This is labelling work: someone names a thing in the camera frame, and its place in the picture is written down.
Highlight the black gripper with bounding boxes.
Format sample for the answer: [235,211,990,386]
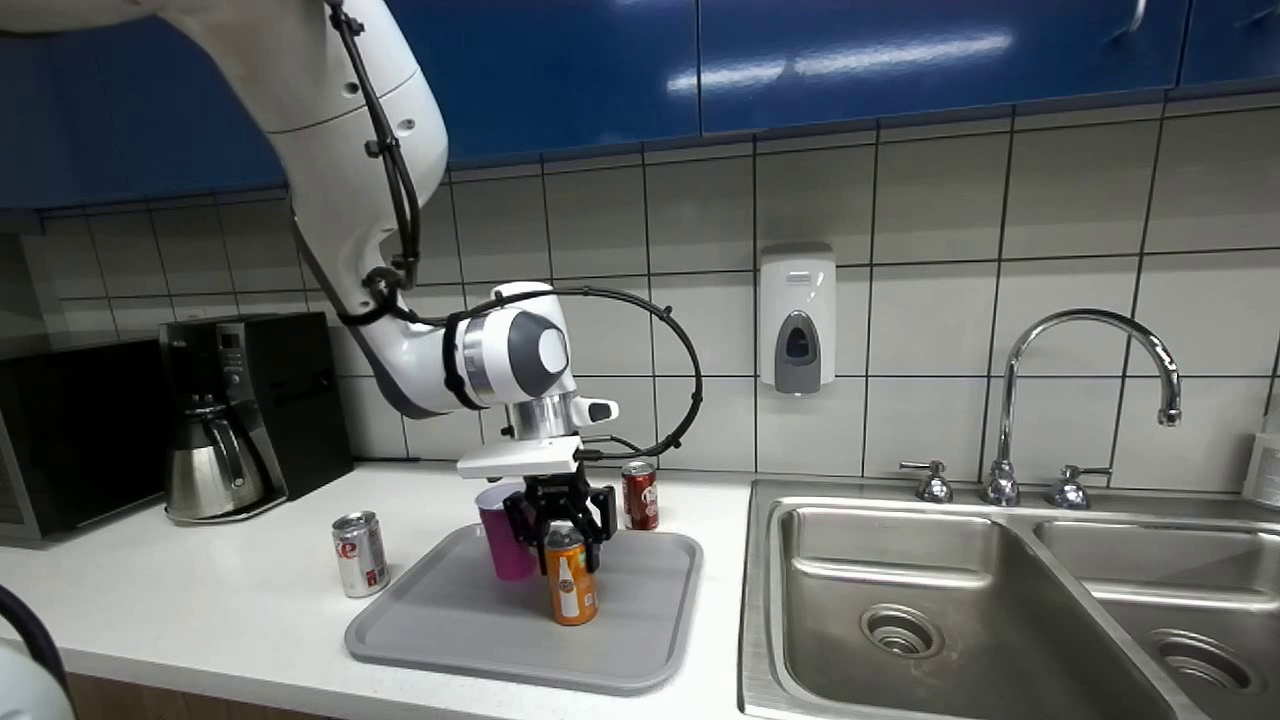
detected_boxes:
[504,472,617,570]

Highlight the orange soda can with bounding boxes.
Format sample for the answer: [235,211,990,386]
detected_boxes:
[543,518,594,629]

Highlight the brown root beer can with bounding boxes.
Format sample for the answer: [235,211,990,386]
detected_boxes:
[619,458,661,531]

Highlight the silver diet soda can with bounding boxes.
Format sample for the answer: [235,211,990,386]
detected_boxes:
[331,511,386,599]

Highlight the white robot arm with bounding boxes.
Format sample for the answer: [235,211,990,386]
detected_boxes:
[0,0,617,547]

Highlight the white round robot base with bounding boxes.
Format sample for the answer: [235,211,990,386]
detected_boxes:
[0,583,77,720]

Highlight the grey plastic tray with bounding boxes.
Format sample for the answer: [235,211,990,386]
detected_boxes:
[345,525,704,694]

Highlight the magenta plastic cup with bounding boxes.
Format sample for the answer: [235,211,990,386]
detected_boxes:
[475,478,536,581]

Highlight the stainless steel double sink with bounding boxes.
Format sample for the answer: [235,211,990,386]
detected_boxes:
[740,483,1280,720]

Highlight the black coffee maker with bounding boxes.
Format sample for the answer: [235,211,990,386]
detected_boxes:
[159,313,353,525]

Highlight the steel coffee carafe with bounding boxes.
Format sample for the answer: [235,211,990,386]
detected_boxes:
[163,400,268,525]

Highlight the chrome gooseneck faucet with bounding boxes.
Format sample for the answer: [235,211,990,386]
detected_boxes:
[895,307,1189,511]

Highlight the black microwave oven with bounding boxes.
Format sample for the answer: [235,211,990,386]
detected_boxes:
[0,338,175,545]

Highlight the blue upper cabinets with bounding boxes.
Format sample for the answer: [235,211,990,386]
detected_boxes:
[0,0,1280,211]

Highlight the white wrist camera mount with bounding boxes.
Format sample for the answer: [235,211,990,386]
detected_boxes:
[457,436,581,478]

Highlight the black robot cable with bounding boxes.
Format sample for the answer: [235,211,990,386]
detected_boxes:
[325,0,707,464]

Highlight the white wall soap dispenser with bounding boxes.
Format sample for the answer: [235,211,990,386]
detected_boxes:
[755,249,836,394]

